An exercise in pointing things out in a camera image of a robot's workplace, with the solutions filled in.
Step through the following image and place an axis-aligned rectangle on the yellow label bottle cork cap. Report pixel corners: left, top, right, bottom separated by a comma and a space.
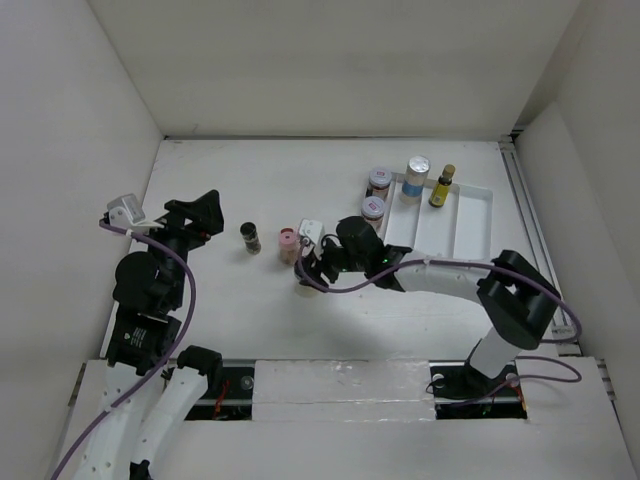
428, 164, 456, 208

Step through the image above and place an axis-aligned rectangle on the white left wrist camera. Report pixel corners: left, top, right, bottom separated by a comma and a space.
104, 193, 163, 233

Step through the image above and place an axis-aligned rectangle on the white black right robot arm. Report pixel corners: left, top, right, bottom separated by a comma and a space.
294, 216, 560, 402

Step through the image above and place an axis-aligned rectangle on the pink lid spice jar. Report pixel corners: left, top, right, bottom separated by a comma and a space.
278, 227, 300, 266

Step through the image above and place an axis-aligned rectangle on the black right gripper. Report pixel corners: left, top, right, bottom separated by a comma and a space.
299, 234, 369, 291

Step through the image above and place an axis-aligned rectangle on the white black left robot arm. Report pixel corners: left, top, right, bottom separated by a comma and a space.
52, 190, 224, 479

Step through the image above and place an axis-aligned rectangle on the black lid white powder jar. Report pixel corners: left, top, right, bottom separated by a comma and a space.
294, 283, 320, 298

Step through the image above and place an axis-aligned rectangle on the white lid brown sauce jar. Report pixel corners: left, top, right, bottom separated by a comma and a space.
366, 167, 393, 201

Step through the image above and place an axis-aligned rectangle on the black pepper grinder bottle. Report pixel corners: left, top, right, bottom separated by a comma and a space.
240, 222, 261, 255

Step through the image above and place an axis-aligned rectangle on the blue label silver lid jar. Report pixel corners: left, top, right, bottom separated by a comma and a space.
400, 155, 431, 205

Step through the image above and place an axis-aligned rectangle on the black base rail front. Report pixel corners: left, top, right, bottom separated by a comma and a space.
187, 360, 527, 423

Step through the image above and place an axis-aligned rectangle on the aluminium rail right edge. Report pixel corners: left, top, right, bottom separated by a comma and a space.
498, 135, 583, 357

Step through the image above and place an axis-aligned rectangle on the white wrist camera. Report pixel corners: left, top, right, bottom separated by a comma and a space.
104, 193, 163, 233
297, 218, 325, 257

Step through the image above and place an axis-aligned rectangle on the white divided organizer tray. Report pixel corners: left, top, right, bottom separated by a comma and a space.
380, 173, 493, 261

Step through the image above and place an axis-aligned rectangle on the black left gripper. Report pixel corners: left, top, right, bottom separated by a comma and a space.
136, 188, 224, 306

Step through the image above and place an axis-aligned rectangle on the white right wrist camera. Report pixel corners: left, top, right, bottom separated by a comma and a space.
297, 218, 325, 257

